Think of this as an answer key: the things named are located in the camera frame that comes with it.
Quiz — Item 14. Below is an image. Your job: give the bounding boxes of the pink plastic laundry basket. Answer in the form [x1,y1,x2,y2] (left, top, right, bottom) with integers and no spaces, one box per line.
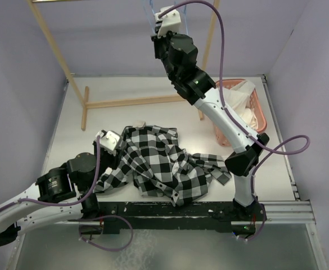
[212,79,267,147]

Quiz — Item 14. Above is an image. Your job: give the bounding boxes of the black white checkered shirt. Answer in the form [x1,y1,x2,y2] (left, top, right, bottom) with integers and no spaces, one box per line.
[94,125,231,207]

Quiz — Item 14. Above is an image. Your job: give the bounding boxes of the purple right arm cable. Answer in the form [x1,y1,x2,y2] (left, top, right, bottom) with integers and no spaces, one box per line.
[158,0,311,203]

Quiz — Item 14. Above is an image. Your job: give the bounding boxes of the light blue wire hanger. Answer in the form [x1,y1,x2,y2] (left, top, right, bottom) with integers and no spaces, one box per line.
[181,5,188,35]

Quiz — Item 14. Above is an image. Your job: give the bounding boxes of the wooden clothes rack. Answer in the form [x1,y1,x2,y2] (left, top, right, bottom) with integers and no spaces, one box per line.
[25,0,220,131]

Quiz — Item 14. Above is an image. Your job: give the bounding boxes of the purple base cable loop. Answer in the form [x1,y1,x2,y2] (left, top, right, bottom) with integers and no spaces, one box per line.
[78,211,135,251]

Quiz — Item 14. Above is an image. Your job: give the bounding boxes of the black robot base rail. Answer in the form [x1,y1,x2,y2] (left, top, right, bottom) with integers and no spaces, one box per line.
[76,193,269,235]

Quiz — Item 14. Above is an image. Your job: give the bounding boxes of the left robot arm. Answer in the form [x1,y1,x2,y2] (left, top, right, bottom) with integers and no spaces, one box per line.
[0,137,120,246]

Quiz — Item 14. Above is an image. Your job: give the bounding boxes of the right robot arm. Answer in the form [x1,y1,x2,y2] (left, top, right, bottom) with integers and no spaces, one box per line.
[151,32,269,210]

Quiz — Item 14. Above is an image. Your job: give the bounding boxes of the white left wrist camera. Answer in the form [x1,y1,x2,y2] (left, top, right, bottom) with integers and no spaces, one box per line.
[96,130,122,156]

